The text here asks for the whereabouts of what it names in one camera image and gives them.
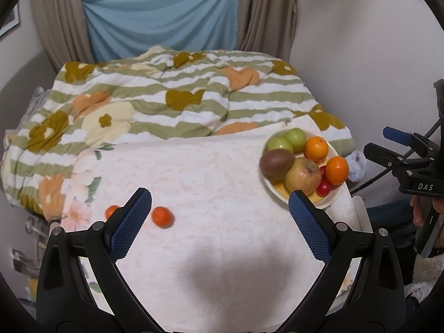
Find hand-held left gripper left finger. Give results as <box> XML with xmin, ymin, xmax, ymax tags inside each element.
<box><xmin>36</xmin><ymin>188</ymin><xmax>163</xmax><ymax>330</ymax></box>

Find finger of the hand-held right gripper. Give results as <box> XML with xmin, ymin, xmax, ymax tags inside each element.
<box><xmin>383</xmin><ymin>127</ymin><xmax>434</xmax><ymax>161</ymax></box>
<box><xmin>363</xmin><ymin>142</ymin><xmax>415</xmax><ymax>178</ymax></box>

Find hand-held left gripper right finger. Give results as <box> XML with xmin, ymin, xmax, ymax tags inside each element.
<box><xmin>277</xmin><ymin>190</ymin><xmax>405</xmax><ymax>330</ymax></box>

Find cream yellow plate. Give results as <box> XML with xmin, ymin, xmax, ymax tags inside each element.
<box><xmin>261</xmin><ymin>128</ymin><xmax>349</xmax><ymax>210</ymax></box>

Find large orange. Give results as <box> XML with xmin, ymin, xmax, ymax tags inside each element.
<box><xmin>325</xmin><ymin>156</ymin><xmax>349</xmax><ymax>185</ymax></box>

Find large reddish yellow apple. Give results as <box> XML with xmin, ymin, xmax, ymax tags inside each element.
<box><xmin>284</xmin><ymin>157</ymin><xmax>322</xmax><ymax>195</ymax></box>

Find brown kiwi with sticker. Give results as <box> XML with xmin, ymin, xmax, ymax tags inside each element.
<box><xmin>260</xmin><ymin>148</ymin><xmax>296</xmax><ymax>181</ymax></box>

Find large green apple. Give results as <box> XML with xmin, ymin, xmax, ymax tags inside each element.
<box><xmin>266</xmin><ymin>136</ymin><xmax>295</xmax><ymax>155</ymax></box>

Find person's right hand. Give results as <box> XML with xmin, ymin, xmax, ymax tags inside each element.
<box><xmin>410</xmin><ymin>196</ymin><xmax>425</xmax><ymax>227</ymax></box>

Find white plastic bag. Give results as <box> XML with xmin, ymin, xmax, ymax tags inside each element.
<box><xmin>347</xmin><ymin>151</ymin><xmax>366</xmax><ymax>183</ymax></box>

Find dark blue trousers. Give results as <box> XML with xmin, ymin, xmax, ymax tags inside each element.
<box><xmin>366</xmin><ymin>198</ymin><xmax>420</xmax><ymax>250</ymax></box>

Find medium orange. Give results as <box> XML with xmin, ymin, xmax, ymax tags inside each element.
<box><xmin>304</xmin><ymin>136</ymin><xmax>329</xmax><ymax>161</ymax></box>

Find small green apple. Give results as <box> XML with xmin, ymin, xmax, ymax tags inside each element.
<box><xmin>284</xmin><ymin>128</ymin><xmax>307</xmax><ymax>148</ymax></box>

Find white fluffy garment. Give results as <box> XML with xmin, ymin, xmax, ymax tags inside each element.
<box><xmin>404</xmin><ymin>253</ymin><xmax>444</xmax><ymax>306</ymax></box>

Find green striped floral blanket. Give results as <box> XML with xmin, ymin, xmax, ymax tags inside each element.
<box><xmin>0</xmin><ymin>45</ymin><xmax>355</xmax><ymax>221</ymax></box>

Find grey patterned pillow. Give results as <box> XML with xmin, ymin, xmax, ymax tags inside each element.
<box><xmin>22</xmin><ymin>88</ymin><xmax>52</xmax><ymax>125</ymax></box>

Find beige curtain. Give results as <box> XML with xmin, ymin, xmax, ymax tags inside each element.
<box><xmin>29</xmin><ymin>0</ymin><xmax>94</xmax><ymax>73</ymax></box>
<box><xmin>236</xmin><ymin>0</ymin><xmax>301</xmax><ymax>63</ymax></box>

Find grey padded headboard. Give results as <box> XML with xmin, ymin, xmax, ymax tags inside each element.
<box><xmin>0</xmin><ymin>50</ymin><xmax>58</xmax><ymax>132</ymax></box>

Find blue hanging cloth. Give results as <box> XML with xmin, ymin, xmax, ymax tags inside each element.
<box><xmin>81</xmin><ymin>0</ymin><xmax>241</xmax><ymax>64</ymax></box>

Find framed landscape picture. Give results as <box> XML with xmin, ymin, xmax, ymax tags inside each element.
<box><xmin>0</xmin><ymin>5</ymin><xmax>21</xmax><ymax>39</ymax></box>

